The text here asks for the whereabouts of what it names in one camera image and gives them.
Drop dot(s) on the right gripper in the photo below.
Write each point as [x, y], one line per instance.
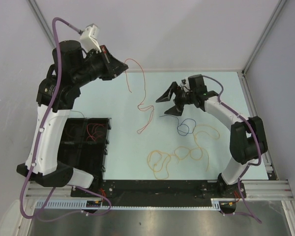
[176, 109]

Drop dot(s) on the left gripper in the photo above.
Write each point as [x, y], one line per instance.
[112, 66]

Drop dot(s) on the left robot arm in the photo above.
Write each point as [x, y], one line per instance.
[55, 98]

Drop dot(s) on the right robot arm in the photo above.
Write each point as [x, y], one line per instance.
[247, 135]

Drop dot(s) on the black compartment bin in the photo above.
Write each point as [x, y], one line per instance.
[84, 145]

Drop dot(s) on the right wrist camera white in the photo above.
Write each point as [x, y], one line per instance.
[185, 84]

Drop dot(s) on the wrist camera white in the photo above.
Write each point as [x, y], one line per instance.
[88, 38]
[185, 84]

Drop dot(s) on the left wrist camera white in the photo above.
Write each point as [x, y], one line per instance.
[88, 38]

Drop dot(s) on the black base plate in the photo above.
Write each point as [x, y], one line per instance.
[165, 193]

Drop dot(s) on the aluminium frame rail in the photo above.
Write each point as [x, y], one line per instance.
[268, 190]

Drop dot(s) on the white slotted cable duct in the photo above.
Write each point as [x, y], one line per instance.
[93, 205]

